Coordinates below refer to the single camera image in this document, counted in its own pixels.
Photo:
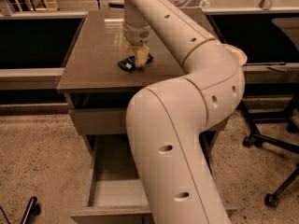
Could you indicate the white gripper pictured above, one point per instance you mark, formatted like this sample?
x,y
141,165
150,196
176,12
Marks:
x,y
135,35

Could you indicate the blue rxbar blueberry wrapper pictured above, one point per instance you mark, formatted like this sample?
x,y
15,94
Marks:
x,y
128,64

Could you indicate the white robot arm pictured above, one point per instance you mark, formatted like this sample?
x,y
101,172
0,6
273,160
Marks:
x,y
165,119

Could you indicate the grey drawer cabinet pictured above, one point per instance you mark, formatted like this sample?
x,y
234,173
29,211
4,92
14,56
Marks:
x,y
92,78

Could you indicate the grey open middle drawer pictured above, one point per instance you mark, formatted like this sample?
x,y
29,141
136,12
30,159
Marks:
x,y
118,187

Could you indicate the white paper bowl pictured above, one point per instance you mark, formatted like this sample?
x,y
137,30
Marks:
x,y
237,53

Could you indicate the black wheeled stand base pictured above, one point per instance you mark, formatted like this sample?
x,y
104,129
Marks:
x,y
255,138

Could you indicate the black stand leg left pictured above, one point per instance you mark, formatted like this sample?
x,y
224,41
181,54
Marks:
x,y
32,209

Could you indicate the wire mesh basket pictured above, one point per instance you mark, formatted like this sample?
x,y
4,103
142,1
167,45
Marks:
x,y
191,3

